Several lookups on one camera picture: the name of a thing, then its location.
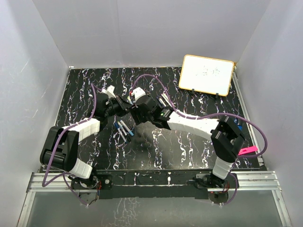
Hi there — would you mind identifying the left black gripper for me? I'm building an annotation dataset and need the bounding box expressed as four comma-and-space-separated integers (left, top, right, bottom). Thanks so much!
105, 96, 131, 118

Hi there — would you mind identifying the white pen light-blue cap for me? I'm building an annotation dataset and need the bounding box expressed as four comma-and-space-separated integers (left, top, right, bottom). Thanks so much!
120, 120, 134, 136

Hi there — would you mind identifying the white pen peach cap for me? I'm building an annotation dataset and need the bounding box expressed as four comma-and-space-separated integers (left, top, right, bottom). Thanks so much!
161, 93, 170, 105

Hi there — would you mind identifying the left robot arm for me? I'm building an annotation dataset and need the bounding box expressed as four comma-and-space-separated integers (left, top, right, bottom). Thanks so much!
40, 93, 132, 189

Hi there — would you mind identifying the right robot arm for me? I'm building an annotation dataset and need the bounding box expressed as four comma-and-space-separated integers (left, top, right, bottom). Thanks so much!
130, 95, 245, 188

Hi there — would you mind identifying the white pen black cap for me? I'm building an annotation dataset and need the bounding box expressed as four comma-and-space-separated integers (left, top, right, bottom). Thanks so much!
118, 123, 131, 142

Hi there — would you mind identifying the black base bar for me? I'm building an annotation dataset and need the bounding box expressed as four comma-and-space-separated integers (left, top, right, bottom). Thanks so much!
71, 169, 239, 201

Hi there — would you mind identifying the yellow framed whiteboard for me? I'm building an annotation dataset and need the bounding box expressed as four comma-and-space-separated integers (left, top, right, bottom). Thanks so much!
178, 54, 234, 96

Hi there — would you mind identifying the blue black tool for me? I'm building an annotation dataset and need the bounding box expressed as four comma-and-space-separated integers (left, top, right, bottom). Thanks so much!
234, 118, 243, 130

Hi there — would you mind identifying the pink clip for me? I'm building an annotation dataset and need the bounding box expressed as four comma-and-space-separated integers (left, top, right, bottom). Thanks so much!
238, 146, 258, 156

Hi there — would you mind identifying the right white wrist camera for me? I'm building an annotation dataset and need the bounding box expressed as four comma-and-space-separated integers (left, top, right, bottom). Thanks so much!
130, 87, 146, 101

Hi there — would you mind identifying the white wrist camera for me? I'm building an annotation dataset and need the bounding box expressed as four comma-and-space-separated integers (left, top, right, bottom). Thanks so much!
102, 85, 116, 98
130, 87, 146, 101

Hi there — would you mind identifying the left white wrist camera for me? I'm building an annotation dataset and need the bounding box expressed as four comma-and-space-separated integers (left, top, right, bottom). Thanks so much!
102, 85, 116, 98

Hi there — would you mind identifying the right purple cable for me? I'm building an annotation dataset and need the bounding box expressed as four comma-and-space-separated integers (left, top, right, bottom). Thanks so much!
131, 74, 268, 205

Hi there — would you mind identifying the aluminium frame rail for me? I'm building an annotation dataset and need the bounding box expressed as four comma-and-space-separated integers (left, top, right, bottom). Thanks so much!
17, 171, 292, 227

